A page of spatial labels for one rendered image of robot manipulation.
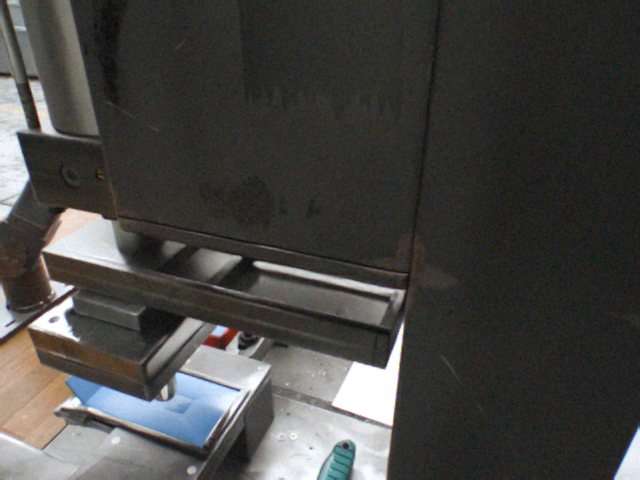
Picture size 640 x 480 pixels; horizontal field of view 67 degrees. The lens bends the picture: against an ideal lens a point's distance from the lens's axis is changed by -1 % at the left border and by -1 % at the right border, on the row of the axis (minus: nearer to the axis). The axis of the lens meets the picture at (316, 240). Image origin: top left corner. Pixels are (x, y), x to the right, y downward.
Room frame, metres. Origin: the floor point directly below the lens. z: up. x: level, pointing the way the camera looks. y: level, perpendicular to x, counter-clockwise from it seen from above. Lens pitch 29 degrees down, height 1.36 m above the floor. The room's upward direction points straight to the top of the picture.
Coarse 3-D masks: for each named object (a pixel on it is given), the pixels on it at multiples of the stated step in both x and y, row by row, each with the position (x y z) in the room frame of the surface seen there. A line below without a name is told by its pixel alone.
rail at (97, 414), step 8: (96, 416) 0.32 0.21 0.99; (104, 416) 0.32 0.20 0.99; (112, 416) 0.32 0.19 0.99; (96, 424) 0.32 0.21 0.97; (112, 424) 0.31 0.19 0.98; (120, 424) 0.31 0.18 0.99; (128, 424) 0.31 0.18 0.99; (136, 424) 0.31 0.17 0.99; (136, 432) 0.30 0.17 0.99; (144, 432) 0.30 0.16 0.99; (152, 432) 0.30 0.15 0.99; (160, 440) 0.29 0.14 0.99; (168, 440) 0.29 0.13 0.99; (176, 440) 0.29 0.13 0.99; (184, 448) 0.28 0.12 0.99; (192, 448) 0.28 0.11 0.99; (200, 448) 0.28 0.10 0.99
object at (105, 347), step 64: (64, 256) 0.29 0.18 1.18; (128, 256) 0.30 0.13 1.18; (192, 256) 0.32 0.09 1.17; (64, 320) 0.27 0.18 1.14; (128, 320) 0.26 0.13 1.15; (192, 320) 0.28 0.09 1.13; (256, 320) 0.24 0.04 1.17; (320, 320) 0.22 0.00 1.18; (384, 320) 0.22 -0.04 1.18; (128, 384) 0.24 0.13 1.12
